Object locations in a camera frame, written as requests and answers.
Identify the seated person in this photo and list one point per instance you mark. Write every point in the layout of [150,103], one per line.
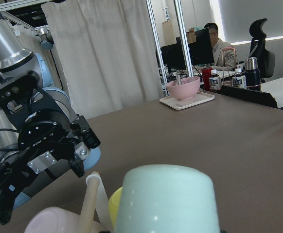
[223,60]

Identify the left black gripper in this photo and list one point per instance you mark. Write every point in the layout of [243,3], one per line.
[22,175]

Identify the mint green cup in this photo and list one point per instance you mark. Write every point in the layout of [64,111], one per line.
[167,199]

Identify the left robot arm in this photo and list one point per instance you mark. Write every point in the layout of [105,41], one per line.
[16,61]

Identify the white wire cup holder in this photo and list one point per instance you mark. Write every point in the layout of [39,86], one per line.
[95,200]

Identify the yellow cup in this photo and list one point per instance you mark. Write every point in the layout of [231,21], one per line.
[113,205]

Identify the black office chair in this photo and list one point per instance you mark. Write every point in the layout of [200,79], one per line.
[265,58]

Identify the black thermos bottle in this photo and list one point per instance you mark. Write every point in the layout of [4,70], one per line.
[252,74]

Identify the cream tray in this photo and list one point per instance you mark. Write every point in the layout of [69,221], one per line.
[198,98]

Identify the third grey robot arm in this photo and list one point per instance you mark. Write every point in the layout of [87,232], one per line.
[46,39]

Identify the labelled drink bottle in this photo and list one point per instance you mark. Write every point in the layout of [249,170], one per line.
[214,81]
[239,79]

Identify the black monitor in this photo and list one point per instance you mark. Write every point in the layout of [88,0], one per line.
[200,50]

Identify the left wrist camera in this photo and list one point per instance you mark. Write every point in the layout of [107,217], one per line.
[19,88]

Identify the pink bowl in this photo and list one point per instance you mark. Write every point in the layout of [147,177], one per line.
[188,88]

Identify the red cup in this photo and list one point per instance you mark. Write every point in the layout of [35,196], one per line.
[206,74]

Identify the white curtain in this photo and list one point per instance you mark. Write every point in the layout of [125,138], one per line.
[107,52]

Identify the pink cup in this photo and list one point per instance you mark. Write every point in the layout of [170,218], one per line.
[58,220]

